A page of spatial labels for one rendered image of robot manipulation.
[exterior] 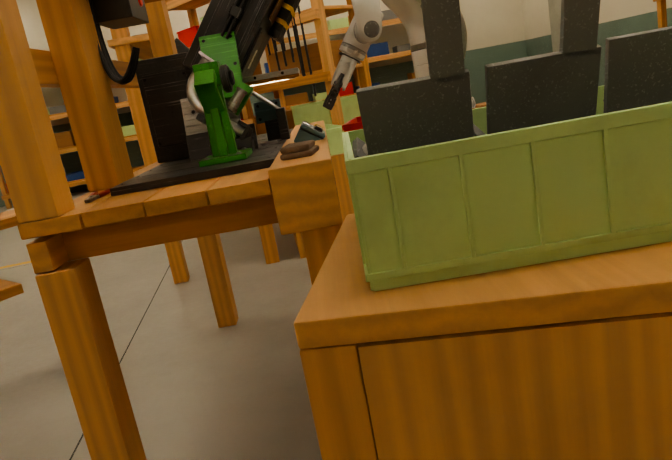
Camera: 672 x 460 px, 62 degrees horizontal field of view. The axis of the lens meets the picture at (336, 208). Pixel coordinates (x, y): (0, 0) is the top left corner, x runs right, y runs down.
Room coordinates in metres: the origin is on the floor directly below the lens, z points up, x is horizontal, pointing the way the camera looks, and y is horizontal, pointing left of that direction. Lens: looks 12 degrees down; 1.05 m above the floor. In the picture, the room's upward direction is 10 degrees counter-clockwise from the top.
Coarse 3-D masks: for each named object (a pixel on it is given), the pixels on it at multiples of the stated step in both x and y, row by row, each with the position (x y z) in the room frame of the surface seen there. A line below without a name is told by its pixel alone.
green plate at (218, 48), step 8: (232, 32) 1.87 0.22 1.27; (200, 40) 1.87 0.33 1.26; (208, 40) 1.87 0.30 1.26; (216, 40) 1.87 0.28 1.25; (224, 40) 1.87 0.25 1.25; (232, 40) 1.87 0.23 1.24; (200, 48) 1.87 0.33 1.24; (208, 48) 1.86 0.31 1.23; (216, 48) 1.86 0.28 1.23; (224, 48) 1.86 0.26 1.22; (232, 48) 1.86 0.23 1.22; (208, 56) 1.86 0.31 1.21; (216, 56) 1.86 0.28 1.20; (224, 56) 1.85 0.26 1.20; (232, 56) 1.85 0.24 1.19; (224, 64) 1.85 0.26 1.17; (232, 64) 1.85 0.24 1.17; (240, 72) 1.84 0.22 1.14; (240, 80) 1.83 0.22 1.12
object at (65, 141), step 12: (48, 108) 9.91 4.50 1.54; (60, 108) 9.94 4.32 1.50; (60, 132) 9.95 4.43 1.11; (132, 132) 10.05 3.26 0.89; (60, 144) 9.94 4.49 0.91; (72, 144) 9.97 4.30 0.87; (132, 168) 10.17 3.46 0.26; (0, 180) 9.75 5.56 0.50; (72, 180) 9.90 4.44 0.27; (84, 180) 9.85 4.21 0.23
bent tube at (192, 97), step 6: (204, 54) 1.82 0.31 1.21; (204, 60) 1.82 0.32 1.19; (210, 60) 1.81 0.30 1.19; (192, 72) 1.81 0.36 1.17; (192, 78) 1.81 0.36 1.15; (192, 84) 1.80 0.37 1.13; (186, 90) 1.80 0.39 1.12; (192, 90) 1.80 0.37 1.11; (192, 96) 1.79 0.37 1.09; (192, 102) 1.79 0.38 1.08; (198, 102) 1.79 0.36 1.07; (198, 108) 1.78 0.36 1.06; (234, 126) 1.76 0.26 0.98; (240, 126) 1.77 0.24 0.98; (240, 132) 1.75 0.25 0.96
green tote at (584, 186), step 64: (576, 128) 0.66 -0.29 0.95; (640, 128) 0.66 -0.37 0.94; (384, 192) 0.67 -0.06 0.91; (448, 192) 0.67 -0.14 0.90; (512, 192) 0.66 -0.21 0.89; (576, 192) 0.66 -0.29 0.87; (640, 192) 0.66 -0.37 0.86; (384, 256) 0.67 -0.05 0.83; (448, 256) 0.67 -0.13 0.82; (512, 256) 0.66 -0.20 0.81; (576, 256) 0.66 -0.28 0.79
